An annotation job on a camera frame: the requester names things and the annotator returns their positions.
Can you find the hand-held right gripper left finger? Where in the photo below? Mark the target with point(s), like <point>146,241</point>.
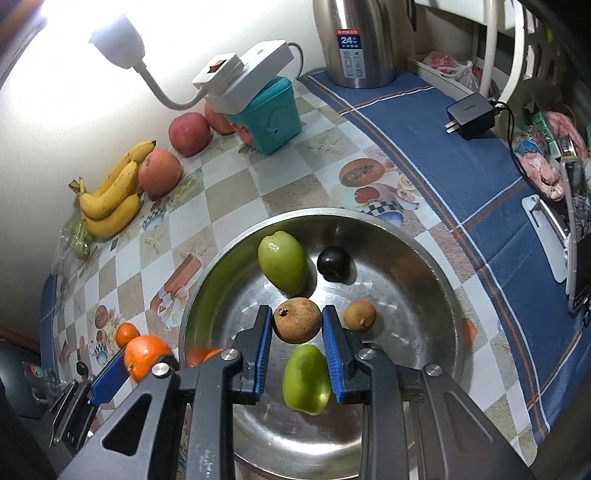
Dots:
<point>264,350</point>

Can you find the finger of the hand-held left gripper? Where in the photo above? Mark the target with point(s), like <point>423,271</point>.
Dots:
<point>108,376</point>

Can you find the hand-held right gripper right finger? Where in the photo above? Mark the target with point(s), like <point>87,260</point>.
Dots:
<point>333,360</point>

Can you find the small green mango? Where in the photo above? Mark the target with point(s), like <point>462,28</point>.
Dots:
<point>307,378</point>

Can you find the orange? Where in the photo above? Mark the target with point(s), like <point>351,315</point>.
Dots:
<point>203,356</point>
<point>145,357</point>
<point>127,333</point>

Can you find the brown kiwifruit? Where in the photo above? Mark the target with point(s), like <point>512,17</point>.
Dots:
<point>360,314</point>
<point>297,321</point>

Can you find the large green mango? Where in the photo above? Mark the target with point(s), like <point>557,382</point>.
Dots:
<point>281,263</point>

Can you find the stainless steel basin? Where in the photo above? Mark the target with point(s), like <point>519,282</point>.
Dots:
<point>406,300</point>

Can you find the dark purple plum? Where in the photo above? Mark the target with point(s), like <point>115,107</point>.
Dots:
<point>333,263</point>

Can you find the plastic bag of green fruit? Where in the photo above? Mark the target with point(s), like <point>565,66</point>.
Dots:
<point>81,242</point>

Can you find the yellow banana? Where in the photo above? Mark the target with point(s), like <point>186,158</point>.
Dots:
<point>113,221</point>
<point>134,157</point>
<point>111,194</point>

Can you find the peach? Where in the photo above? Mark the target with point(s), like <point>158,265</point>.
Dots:
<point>159,173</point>

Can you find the teal plastic box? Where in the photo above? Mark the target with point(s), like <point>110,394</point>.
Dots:
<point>272,124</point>

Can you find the red apple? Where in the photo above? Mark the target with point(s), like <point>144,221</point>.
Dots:
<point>219,121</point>
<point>190,134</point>

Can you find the white phone stand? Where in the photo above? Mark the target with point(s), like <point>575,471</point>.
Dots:
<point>549,244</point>

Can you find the black smartphone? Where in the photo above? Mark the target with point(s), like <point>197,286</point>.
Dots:
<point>579,258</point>

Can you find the bag of raw meat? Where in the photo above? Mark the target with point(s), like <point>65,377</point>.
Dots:
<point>540,168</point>

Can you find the black power adapter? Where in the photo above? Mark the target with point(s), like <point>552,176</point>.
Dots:
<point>471,113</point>

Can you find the pink plastic bag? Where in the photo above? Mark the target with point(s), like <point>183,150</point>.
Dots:
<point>443,62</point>

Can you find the stainless steel thermos jug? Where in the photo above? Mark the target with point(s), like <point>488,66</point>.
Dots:
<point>360,27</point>

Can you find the white plastic frame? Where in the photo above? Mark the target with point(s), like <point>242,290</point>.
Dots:
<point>517,60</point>

